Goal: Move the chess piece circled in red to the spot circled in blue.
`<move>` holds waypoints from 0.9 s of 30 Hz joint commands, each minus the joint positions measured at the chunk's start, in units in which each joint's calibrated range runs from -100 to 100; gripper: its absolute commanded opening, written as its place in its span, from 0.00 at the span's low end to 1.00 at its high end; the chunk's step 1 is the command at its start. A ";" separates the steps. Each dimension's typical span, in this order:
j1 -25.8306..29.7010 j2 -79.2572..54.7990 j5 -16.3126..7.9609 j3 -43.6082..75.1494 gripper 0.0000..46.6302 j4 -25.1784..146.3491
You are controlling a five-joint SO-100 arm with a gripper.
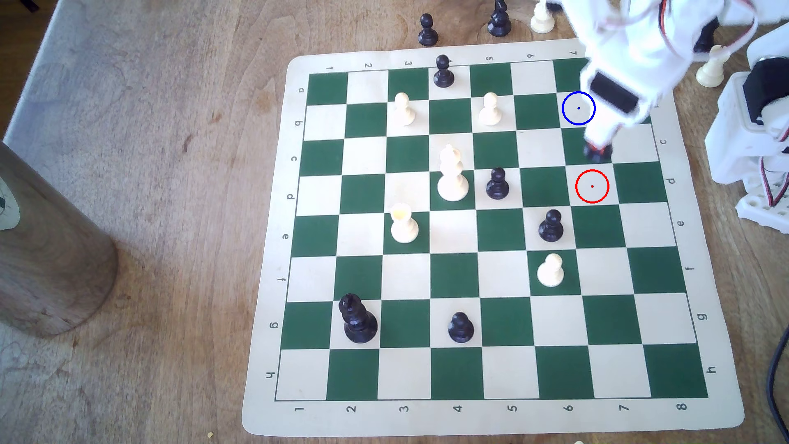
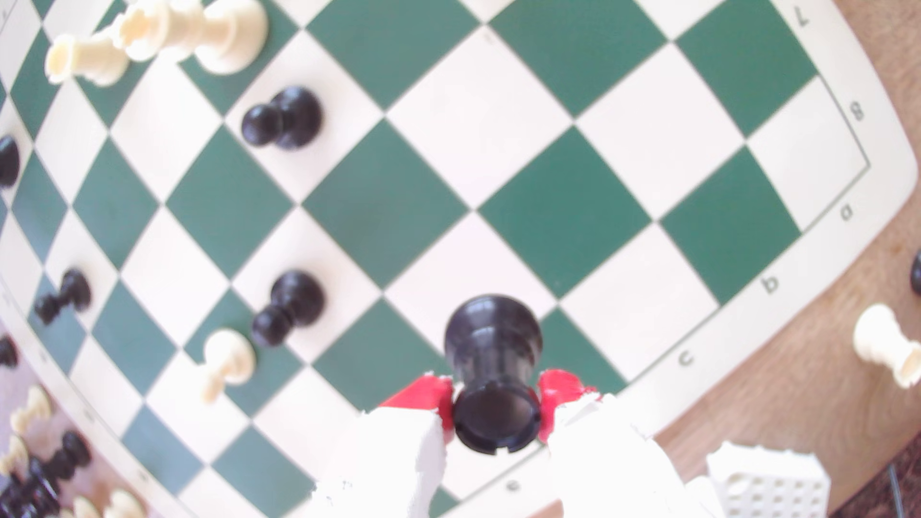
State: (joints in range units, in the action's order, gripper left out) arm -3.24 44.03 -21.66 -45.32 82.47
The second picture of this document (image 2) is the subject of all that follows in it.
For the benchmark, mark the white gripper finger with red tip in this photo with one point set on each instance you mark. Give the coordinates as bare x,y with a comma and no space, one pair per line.
388,467
604,467

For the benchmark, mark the black rook chess piece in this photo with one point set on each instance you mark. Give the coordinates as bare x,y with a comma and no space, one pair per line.
495,360

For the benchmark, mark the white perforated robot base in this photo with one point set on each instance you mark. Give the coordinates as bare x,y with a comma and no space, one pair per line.
770,483

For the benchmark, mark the black pawn chess piece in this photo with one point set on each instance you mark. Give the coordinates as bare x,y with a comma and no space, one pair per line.
6,352
70,291
291,306
288,119
72,450

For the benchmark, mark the white pawn chess piece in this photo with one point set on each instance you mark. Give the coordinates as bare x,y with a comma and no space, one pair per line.
229,357

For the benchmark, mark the white rook chess piece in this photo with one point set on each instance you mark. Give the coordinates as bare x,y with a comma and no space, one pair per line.
93,61
883,342

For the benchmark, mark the green and cream chess mat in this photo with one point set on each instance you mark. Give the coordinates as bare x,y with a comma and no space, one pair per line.
475,122

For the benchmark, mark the black king chess piece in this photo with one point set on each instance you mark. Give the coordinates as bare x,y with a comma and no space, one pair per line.
7,162

